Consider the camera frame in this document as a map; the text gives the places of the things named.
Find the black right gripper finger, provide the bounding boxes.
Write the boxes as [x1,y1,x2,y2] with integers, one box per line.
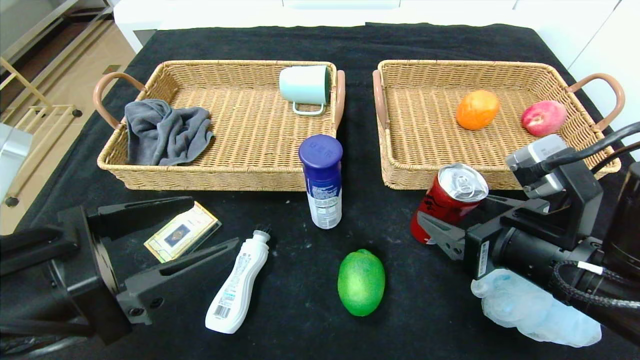
[416,211,467,261]
[476,194,528,212]

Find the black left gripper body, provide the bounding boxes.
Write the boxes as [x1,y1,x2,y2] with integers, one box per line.
[37,205,133,347]

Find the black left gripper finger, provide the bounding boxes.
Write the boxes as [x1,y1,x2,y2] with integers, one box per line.
[116,237,240,326]
[86,196,195,242]

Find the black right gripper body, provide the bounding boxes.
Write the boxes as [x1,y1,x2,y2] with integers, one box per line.
[463,198,578,286]

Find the red drink can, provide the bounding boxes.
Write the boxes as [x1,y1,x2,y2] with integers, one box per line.
[410,163,490,245]

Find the light blue bath pouf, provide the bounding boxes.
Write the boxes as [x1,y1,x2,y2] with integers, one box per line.
[471,270,602,348]

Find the green lime fruit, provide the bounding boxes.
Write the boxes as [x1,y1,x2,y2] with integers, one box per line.
[337,249,386,317]

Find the blue capped spray can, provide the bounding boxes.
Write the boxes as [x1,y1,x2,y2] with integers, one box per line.
[298,134,344,230]

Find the gold card box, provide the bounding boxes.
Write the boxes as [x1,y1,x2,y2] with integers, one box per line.
[144,201,222,264]

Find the grey cloth towel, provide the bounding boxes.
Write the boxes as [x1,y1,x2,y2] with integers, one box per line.
[124,99,215,167]

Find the pink red peach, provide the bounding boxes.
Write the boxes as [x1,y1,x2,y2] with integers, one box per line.
[521,100,568,137]

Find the white bottle with brush cap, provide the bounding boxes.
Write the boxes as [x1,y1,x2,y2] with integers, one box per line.
[205,226,272,334]

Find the orange fruit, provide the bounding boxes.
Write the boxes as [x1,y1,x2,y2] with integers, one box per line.
[456,89,500,131]

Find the beige metal rack on wheels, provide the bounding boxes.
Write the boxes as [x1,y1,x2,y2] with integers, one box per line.
[0,55,84,208]

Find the mint green enamel mug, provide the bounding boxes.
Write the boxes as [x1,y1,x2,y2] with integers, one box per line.
[279,65,332,116]

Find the black table cloth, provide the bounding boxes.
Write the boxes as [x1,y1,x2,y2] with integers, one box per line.
[0,22,640,360]

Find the wicker basket with brown handles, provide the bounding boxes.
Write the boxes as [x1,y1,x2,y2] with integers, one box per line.
[93,60,347,192]
[372,59,626,191]

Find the braided black cable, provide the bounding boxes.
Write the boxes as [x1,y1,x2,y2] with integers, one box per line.
[550,260,640,308]

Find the smooth black camera cable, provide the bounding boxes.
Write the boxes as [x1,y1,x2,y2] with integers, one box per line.
[525,122,640,173]

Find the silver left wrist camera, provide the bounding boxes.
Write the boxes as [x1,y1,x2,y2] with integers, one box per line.
[0,124,32,201]

